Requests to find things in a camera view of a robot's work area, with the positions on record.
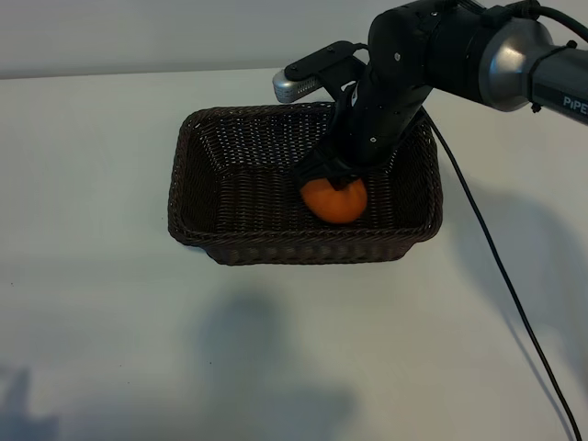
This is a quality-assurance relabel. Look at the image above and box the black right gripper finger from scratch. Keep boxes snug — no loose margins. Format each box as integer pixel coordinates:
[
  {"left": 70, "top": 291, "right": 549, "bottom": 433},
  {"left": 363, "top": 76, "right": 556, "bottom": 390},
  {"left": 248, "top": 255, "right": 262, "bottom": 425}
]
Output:
[
  {"left": 330, "top": 170, "right": 365, "bottom": 192},
  {"left": 293, "top": 154, "right": 342, "bottom": 187}
]

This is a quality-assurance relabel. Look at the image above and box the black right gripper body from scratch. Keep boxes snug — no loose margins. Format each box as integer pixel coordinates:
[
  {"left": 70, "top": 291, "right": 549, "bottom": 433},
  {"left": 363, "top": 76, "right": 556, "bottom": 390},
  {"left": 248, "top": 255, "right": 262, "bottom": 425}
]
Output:
[{"left": 316, "top": 75, "right": 433, "bottom": 175}]

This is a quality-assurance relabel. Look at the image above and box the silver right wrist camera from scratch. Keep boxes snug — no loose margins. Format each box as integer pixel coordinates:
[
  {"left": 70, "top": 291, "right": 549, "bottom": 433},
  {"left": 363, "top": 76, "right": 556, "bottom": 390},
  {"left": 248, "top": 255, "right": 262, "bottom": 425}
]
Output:
[{"left": 272, "top": 71, "right": 322, "bottom": 104}]

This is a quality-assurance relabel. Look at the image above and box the orange fruit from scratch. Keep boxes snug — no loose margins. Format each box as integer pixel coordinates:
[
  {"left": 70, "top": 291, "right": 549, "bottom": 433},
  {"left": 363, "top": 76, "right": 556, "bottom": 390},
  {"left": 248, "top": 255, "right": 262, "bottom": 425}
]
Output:
[{"left": 300, "top": 177, "right": 369, "bottom": 225}]

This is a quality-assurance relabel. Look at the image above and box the dark brown wicker basket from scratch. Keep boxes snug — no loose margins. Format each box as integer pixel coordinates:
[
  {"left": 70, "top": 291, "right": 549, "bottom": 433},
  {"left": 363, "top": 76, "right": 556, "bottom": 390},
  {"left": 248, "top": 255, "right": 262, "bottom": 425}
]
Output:
[{"left": 167, "top": 100, "right": 446, "bottom": 266}]

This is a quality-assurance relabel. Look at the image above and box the thin black right camera cable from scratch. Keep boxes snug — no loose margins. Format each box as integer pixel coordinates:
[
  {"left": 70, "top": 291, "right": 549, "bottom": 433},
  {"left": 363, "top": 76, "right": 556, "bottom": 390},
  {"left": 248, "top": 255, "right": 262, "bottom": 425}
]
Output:
[{"left": 420, "top": 107, "right": 581, "bottom": 441}]

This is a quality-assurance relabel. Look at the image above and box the black right camera mount bracket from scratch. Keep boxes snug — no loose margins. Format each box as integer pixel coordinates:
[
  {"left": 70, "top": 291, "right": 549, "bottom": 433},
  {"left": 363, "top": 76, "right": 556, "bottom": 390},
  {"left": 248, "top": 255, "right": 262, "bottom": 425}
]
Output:
[{"left": 283, "top": 40, "right": 371, "bottom": 111}]

